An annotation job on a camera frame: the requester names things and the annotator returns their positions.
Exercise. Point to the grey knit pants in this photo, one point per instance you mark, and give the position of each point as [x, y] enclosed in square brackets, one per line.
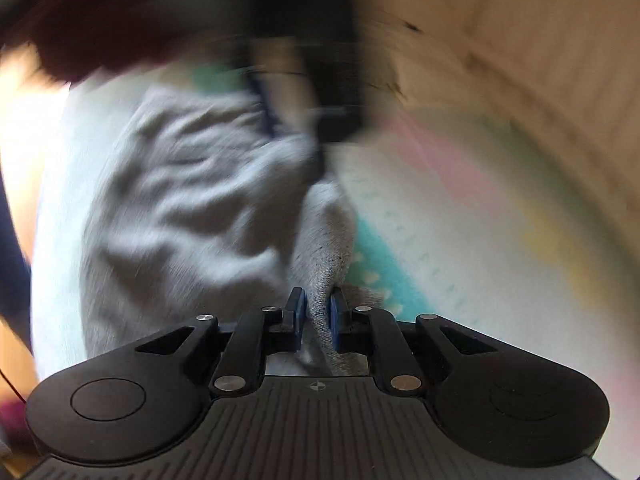
[202, 209]

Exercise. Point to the beige wooden bed frame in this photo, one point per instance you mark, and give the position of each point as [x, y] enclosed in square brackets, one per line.
[577, 58]

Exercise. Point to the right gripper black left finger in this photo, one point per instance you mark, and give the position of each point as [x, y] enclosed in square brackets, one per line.
[260, 333]

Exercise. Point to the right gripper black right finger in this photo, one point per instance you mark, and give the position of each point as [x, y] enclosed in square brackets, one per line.
[375, 334]

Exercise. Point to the floral pastel bed sheet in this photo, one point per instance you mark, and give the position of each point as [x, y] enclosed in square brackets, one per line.
[455, 214]

